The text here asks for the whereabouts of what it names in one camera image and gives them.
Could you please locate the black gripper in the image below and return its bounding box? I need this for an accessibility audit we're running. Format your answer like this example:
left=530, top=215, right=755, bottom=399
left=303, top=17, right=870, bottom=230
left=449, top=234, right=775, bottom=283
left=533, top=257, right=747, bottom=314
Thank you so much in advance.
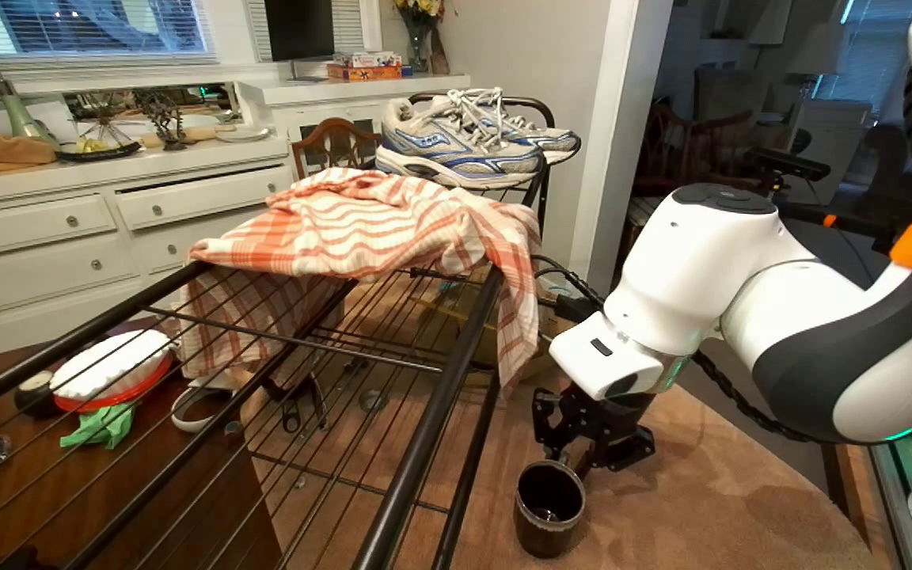
left=530, top=384, right=659, bottom=475

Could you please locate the white red oval object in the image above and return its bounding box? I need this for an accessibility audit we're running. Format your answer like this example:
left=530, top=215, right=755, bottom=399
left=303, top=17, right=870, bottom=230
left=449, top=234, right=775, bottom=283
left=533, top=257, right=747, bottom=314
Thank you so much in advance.
left=51, top=325, right=181, bottom=417

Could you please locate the green crumpled object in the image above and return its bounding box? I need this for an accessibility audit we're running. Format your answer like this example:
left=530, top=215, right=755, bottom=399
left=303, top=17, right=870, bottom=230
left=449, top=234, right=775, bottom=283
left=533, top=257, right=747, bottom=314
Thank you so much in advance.
left=56, top=401, right=138, bottom=456

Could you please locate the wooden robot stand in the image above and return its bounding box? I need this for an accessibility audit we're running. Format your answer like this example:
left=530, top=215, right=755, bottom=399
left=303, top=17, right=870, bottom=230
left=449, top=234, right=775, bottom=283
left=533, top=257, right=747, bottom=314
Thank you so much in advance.
left=817, top=440, right=902, bottom=540

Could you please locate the black clip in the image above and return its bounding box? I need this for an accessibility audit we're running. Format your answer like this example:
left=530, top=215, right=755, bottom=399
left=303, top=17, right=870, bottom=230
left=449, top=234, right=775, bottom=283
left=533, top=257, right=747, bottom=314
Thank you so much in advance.
left=262, top=370, right=329, bottom=437

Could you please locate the orange white striped cloth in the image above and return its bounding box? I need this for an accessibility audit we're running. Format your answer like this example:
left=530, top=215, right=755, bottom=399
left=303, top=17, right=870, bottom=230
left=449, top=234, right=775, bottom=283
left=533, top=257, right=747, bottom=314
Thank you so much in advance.
left=187, top=166, right=546, bottom=389

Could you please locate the dark clothes pile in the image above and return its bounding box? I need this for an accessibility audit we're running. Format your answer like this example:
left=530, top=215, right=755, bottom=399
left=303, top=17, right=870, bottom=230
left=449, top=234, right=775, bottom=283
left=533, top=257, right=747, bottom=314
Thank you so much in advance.
left=412, top=86, right=582, bottom=158

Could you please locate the white blue running shoe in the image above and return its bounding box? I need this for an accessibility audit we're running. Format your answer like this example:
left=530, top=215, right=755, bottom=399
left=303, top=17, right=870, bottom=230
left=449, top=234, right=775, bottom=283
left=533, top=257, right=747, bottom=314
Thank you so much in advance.
left=374, top=99, right=546, bottom=194

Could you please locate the dark wooden chair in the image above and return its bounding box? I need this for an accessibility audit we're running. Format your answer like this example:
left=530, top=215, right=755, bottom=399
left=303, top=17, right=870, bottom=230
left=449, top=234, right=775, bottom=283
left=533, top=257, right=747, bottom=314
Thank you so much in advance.
left=289, top=113, right=382, bottom=179

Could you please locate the orange box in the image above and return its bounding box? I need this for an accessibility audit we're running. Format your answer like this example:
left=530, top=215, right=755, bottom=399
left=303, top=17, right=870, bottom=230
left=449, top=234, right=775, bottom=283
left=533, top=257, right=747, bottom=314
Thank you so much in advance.
left=325, top=47, right=405, bottom=86

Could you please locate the vase with flowers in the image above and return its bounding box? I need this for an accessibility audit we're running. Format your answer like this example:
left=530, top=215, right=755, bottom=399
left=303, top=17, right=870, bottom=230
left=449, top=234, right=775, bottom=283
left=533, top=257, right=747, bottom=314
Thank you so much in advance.
left=393, top=0, right=449, bottom=76

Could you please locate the dark plate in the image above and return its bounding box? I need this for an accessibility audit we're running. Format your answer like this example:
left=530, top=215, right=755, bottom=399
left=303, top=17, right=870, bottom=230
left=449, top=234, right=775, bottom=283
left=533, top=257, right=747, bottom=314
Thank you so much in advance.
left=53, top=138, right=146, bottom=166

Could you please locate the white dresser with drawers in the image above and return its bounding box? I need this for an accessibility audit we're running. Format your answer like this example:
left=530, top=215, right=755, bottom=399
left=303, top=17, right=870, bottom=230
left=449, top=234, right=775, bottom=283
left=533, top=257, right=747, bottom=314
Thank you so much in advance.
left=0, top=130, right=301, bottom=362

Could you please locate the silver desk lamp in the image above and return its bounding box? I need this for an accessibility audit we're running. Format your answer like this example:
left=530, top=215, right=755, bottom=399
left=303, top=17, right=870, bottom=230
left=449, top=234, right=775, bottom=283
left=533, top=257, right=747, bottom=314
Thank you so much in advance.
left=0, top=0, right=56, bottom=143

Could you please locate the black metal wire rack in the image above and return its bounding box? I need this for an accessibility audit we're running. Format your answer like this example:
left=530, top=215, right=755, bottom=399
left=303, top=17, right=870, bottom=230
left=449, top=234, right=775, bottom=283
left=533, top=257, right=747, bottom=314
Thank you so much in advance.
left=0, top=92, right=587, bottom=570

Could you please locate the white loop strap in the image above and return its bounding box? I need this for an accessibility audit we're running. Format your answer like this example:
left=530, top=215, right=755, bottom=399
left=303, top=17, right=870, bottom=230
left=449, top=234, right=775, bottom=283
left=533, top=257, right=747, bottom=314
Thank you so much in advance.
left=168, top=379, right=241, bottom=437

